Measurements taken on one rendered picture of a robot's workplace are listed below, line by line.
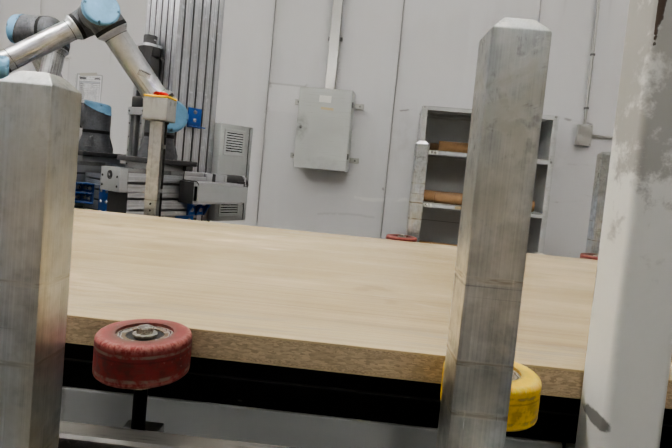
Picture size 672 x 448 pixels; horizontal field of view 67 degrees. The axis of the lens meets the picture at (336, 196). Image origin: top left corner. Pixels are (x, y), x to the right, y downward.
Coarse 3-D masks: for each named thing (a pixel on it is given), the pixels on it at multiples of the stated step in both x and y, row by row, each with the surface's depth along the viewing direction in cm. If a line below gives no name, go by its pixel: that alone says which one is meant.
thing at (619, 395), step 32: (640, 0) 43; (640, 32) 43; (640, 64) 42; (640, 96) 42; (640, 128) 41; (640, 160) 41; (608, 192) 45; (640, 192) 41; (608, 224) 45; (640, 224) 41; (608, 256) 44; (640, 256) 42; (608, 288) 44; (640, 288) 42; (608, 320) 43; (640, 320) 42; (608, 352) 43; (640, 352) 42; (608, 384) 42; (640, 384) 42; (608, 416) 42; (640, 416) 42
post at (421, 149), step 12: (420, 144) 139; (420, 156) 139; (420, 168) 139; (420, 180) 139; (420, 192) 139; (420, 204) 139; (408, 216) 141; (420, 216) 140; (408, 228) 140; (420, 228) 140
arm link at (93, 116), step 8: (88, 104) 228; (96, 104) 228; (104, 104) 231; (88, 112) 228; (96, 112) 228; (104, 112) 230; (80, 120) 229; (88, 120) 228; (96, 120) 229; (104, 120) 231; (88, 128) 228; (96, 128) 229; (104, 128) 231
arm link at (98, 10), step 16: (96, 0) 170; (112, 0) 173; (80, 16) 177; (96, 16) 170; (112, 16) 173; (96, 32) 175; (112, 32) 175; (112, 48) 178; (128, 48) 179; (128, 64) 180; (144, 64) 183; (144, 80) 183; (176, 112) 187; (176, 128) 189
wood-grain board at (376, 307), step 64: (128, 256) 78; (192, 256) 83; (256, 256) 88; (320, 256) 94; (384, 256) 101; (448, 256) 108; (192, 320) 50; (256, 320) 52; (320, 320) 54; (384, 320) 57; (448, 320) 59; (576, 320) 65; (576, 384) 47
